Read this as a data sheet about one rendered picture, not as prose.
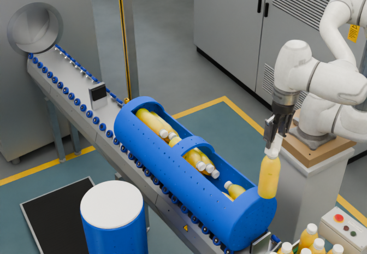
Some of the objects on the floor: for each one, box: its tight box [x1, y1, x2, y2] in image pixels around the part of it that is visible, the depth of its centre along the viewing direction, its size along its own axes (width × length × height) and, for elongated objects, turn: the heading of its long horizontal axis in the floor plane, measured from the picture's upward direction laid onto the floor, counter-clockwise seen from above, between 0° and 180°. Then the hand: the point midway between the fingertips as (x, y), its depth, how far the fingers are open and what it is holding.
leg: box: [44, 97, 66, 163], centre depth 362 cm, size 6×6×63 cm
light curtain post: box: [116, 0, 140, 101], centre depth 315 cm, size 6×6×170 cm
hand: (273, 145), depth 170 cm, fingers closed on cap, 4 cm apart
